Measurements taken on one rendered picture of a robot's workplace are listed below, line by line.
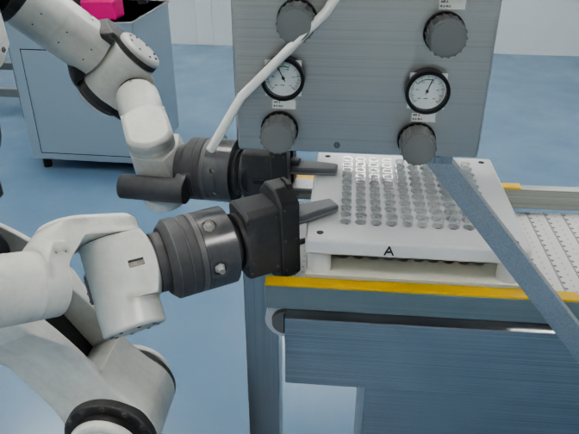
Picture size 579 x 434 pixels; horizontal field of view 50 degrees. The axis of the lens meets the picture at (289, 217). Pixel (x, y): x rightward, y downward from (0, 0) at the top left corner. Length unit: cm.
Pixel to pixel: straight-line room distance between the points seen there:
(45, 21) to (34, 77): 222
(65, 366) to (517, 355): 62
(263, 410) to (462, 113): 82
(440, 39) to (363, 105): 9
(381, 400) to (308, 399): 104
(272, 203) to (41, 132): 274
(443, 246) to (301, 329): 19
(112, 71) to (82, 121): 217
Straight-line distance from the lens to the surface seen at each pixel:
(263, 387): 120
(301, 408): 186
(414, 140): 55
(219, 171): 83
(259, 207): 68
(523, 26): 573
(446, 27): 52
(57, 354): 97
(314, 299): 70
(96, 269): 65
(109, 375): 99
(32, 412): 199
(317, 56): 55
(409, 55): 55
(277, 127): 54
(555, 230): 94
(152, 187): 85
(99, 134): 324
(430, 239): 70
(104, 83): 109
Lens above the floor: 134
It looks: 29 degrees down
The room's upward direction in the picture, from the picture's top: straight up
